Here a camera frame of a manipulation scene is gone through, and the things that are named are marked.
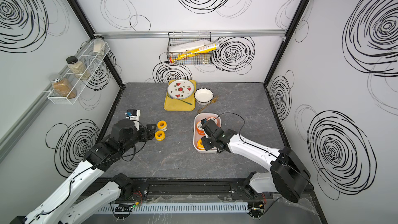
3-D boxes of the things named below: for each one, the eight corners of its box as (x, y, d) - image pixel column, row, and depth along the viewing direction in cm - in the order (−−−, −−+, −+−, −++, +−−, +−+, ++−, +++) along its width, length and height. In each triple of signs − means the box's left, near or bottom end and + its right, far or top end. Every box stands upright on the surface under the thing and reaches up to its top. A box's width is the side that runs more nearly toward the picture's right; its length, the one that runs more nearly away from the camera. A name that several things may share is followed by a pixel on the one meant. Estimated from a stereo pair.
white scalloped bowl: (193, 104, 109) (193, 101, 106) (194, 90, 118) (194, 87, 115) (213, 105, 109) (213, 101, 106) (212, 91, 118) (212, 87, 115)
